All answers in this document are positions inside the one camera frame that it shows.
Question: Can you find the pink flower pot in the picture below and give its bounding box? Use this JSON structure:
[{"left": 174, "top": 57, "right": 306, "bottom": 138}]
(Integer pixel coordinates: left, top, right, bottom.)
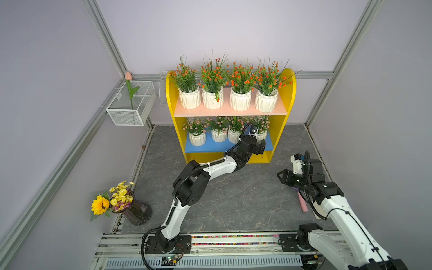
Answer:
[
  {"left": 182, "top": 117, "right": 207, "bottom": 147},
  {"left": 250, "top": 115, "right": 270, "bottom": 141},
  {"left": 227, "top": 116, "right": 245, "bottom": 144}
]

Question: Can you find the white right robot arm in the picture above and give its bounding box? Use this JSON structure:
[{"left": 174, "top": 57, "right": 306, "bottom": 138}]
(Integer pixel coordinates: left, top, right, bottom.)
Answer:
[{"left": 277, "top": 151, "right": 407, "bottom": 270}]

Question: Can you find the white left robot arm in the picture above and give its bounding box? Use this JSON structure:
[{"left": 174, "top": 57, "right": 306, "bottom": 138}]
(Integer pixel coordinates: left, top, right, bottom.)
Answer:
[{"left": 141, "top": 123, "right": 266, "bottom": 255}]

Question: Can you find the yellow pink blue shelf rack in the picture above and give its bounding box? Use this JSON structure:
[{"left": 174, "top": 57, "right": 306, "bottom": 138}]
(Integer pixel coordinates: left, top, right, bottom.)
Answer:
[{"left": 165, "top": 69, "right": 297, "bottom": 164}]

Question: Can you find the sunflower bouquet basket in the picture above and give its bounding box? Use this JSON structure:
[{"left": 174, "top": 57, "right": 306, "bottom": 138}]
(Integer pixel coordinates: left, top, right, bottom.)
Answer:
[{"left": 90, "top": 181, "right": 153, "bottom": 226}]

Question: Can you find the pink artificial tulip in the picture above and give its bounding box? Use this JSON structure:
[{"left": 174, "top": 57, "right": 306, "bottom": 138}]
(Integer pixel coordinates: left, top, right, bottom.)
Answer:
[{"left": 125, "top": 72, "right": 140, "bottom": 110}]

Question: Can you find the white wire wall rack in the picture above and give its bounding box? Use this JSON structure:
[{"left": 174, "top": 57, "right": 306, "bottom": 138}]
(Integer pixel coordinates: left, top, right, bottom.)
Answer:
[{"left": 158, "top": 69, "right": 261, "bottom": 107}]

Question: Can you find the white mesh wall basket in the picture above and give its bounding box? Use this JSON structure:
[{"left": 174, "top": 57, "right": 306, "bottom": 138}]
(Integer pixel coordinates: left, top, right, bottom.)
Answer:
[{"left": 106, "top": 81, "right": 156, "bottom": 127}]

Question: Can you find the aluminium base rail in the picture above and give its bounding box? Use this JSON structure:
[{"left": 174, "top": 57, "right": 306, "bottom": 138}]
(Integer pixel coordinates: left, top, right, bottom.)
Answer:
[{"left": 90, "top": 232, "right": 327, "bottom": 270}]

